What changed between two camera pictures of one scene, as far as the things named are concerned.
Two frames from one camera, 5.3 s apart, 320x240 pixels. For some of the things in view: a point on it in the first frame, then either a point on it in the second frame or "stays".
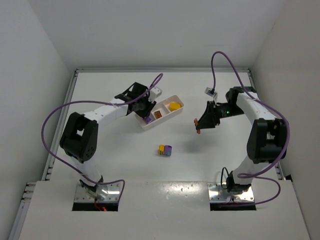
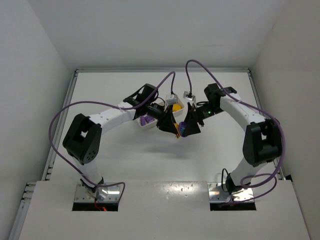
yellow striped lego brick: (161, 148) -> (176, 126)
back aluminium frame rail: (143, 70) stays
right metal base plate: (217, 192) stays
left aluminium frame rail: (29, 187) stays
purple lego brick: (148, 119) stays
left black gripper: (144, 108) -> (164, 119)
